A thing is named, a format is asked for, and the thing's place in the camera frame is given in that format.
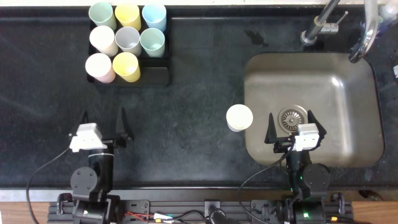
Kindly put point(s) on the white cup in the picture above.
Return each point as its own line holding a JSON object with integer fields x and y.
{"x": 239, "y": 117}
{"x": 102, "y": 40}

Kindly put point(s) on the blue soap bottle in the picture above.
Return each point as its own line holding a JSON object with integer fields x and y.
{"x": 388, "y": 12}

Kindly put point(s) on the pink cup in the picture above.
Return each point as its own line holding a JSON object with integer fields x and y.
{"x": 99, "y": 66}

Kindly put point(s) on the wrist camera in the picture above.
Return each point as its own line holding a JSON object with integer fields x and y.
{"x": 87, "y": 137}
{"x": 306, "y": 137}

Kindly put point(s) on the steel sink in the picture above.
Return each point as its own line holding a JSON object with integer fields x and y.
{"x": 335, "y": 93}

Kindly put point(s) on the steel tap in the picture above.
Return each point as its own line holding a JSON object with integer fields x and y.
{"x": 371, "y": 31}

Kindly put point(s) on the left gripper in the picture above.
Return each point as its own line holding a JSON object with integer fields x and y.
{"x": 115, "y": 143}

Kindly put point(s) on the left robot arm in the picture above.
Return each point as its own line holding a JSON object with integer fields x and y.
{"x": 96, "y": 180}

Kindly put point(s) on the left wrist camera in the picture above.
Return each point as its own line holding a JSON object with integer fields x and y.
{"x": 87, "y": 137}

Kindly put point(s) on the black tray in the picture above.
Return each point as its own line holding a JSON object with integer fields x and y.
{"x": 155, "y": 73}

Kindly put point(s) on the green cup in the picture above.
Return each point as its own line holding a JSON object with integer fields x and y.
{"x": 101, "y": 13}
{"x": 152, "y": 41}

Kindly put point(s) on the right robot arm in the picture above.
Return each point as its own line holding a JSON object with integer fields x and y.
{"x": 315, "y": 177}

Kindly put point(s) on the mounting rail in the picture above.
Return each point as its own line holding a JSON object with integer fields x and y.
{"x": 186, "y": 208}

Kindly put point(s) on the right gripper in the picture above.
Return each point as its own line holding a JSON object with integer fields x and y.
{"x": 283, "y": 145}

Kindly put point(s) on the blue cup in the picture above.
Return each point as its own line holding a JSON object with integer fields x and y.
{"x": 154, "y": 15}

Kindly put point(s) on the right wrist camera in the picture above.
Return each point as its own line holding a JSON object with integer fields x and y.
{"x": 306, "y": 137}

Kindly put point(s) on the yellow cup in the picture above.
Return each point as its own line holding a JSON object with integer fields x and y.
{"x": 126, "y": 65}
{"x": 127, "y": 14}

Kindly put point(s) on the grey cup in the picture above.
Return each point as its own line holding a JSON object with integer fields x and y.
{"x": 128, "y": 40}

